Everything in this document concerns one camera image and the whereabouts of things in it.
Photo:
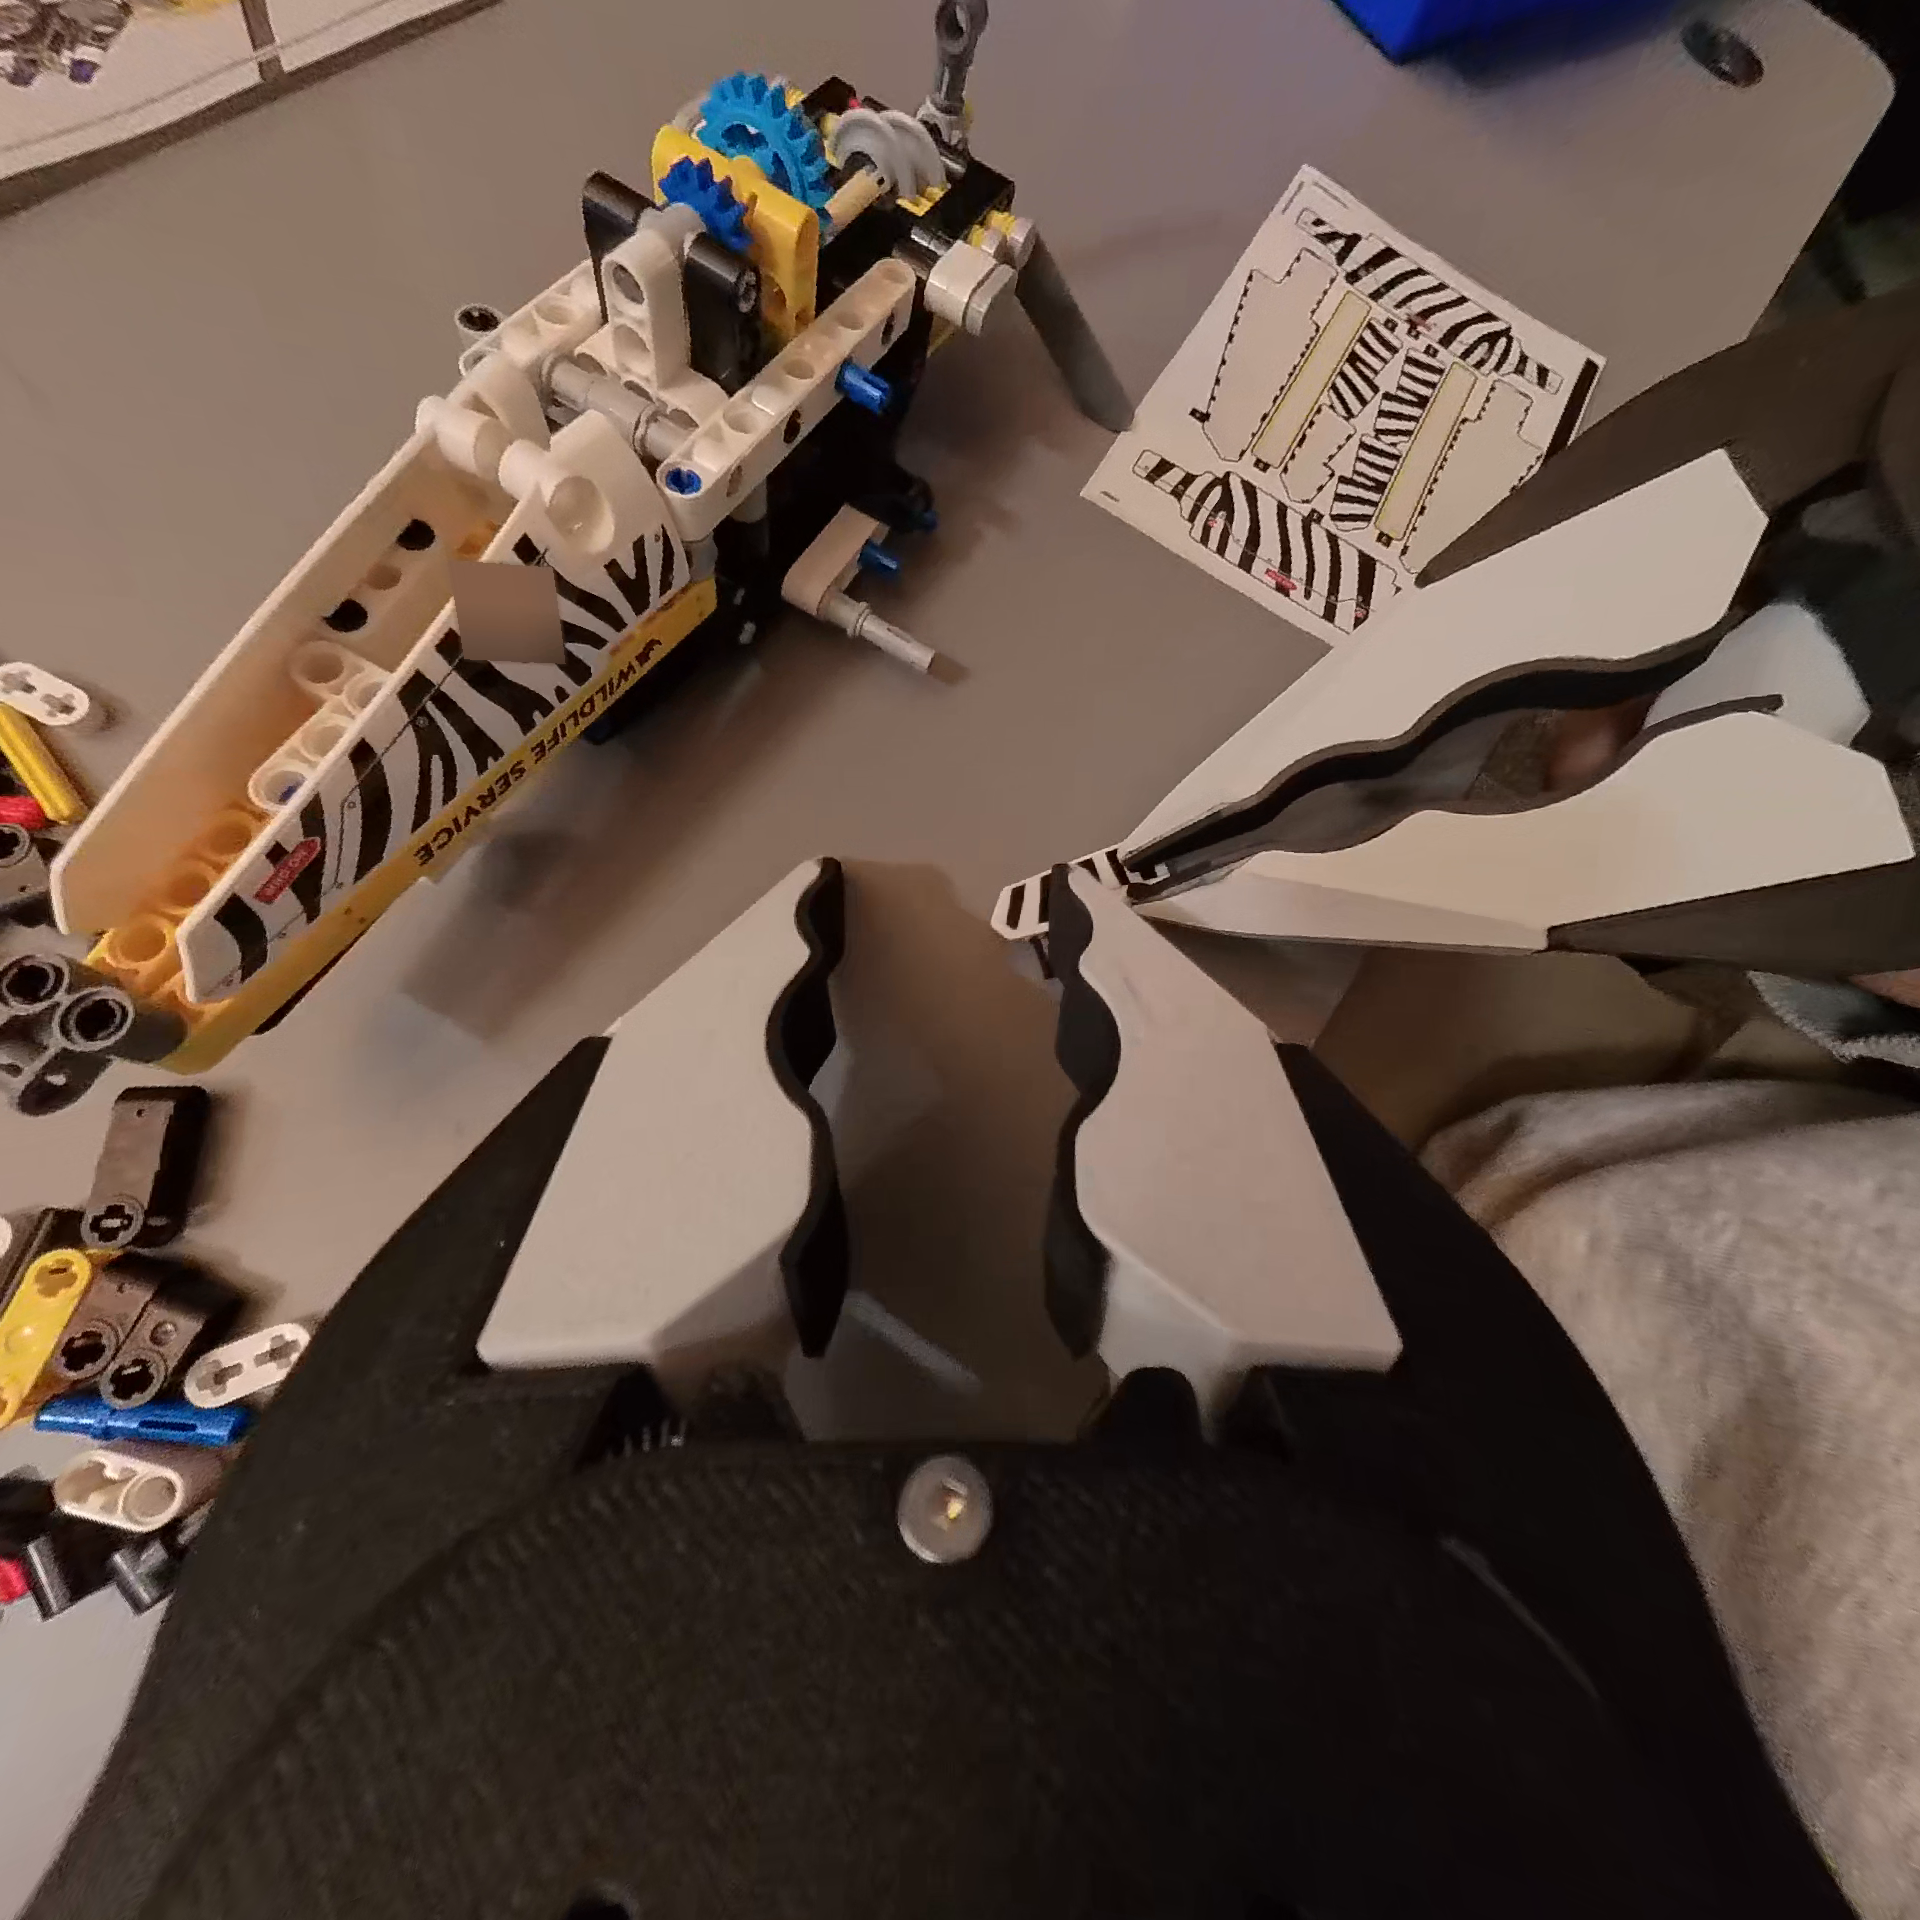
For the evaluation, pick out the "zebra striped lego helicopter model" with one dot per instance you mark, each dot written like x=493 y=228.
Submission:
x=376 y=780

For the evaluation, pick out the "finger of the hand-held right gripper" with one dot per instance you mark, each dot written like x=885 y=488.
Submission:
x=1650 y=840
x=1501 y=599

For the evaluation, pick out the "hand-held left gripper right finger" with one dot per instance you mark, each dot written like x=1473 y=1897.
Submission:
x=1230 y=1199

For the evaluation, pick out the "pile of loose lego pieces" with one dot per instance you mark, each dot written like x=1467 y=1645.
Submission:
x=151 y=1304

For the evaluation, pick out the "small zebra striped sticker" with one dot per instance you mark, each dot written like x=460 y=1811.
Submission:
x=1028 y=907

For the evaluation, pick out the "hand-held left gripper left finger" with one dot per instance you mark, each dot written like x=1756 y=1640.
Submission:
x=676 y=1185

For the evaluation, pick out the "zebra sticker sheet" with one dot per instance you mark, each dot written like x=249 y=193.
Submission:
x=1351 y=374

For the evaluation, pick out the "open instruction booklet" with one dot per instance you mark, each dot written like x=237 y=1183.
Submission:
x=151 y=89

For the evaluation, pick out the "blue plastic bin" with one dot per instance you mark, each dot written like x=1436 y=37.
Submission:
x=1425 y=23

